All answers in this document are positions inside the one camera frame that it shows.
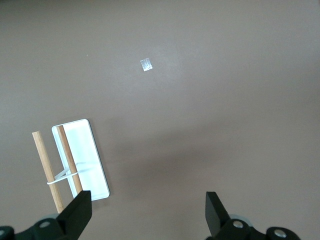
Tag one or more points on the white rubber band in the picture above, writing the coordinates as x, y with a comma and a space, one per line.
63, 175

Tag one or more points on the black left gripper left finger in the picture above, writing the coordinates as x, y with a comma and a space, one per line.
77, 215

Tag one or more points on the small clear tape piece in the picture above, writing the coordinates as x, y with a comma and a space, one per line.
146, 65

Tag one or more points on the wooden stick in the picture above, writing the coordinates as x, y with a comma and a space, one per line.
46, 165
67, 152

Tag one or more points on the white rectangular tray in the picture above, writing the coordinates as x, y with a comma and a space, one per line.
85, 155

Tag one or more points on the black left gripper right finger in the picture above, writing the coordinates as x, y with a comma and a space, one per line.
216, 217

